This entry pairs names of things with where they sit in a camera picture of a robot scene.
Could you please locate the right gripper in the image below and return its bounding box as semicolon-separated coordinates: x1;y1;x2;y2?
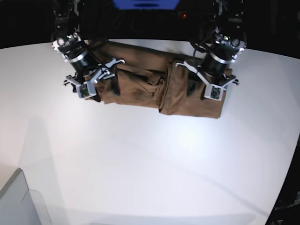
63;58;125;103

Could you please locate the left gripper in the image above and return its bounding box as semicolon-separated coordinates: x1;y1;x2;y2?
175;60;240;97

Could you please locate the brown t-shirt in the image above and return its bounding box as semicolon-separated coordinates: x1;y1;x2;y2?
89;40;224;119

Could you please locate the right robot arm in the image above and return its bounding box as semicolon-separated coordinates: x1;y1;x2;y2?
51;0;125;102

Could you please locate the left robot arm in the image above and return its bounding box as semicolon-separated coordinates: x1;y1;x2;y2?
176;0;247;101

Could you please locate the black power strip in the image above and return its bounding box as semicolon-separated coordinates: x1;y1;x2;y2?
176;11;215;20

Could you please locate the blue panel with oval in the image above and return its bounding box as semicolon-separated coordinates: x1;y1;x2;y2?
113;0;180;10

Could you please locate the grey plastic bin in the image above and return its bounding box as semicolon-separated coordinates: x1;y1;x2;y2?
0;169;52;225

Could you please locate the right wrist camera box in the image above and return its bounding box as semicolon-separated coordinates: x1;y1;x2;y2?
75;81;97;99

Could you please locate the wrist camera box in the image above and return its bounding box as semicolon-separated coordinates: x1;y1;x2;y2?
204;84;224;101
75;81;97;99

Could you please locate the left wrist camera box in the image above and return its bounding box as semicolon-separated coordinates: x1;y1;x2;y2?
204;84;224;101

